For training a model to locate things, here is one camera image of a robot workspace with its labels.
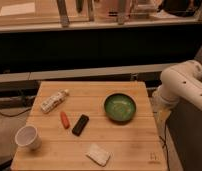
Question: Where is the green bowl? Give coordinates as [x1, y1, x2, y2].
[104, 93, 136, 122]

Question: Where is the black cable on floor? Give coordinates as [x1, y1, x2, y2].
[0, 107, 32, 118]

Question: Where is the white sponge block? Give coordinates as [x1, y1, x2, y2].
[86, 144, 110, 167]

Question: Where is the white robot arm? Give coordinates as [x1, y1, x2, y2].
[156, 60, 202, 111]

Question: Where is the black cable beside table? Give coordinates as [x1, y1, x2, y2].
[159, 120, 171, 171]

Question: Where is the black eraser block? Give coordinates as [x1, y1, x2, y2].
[72, 115, 89, 136]

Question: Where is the white paper cup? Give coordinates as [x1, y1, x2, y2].
[15, 125, 41, 150]

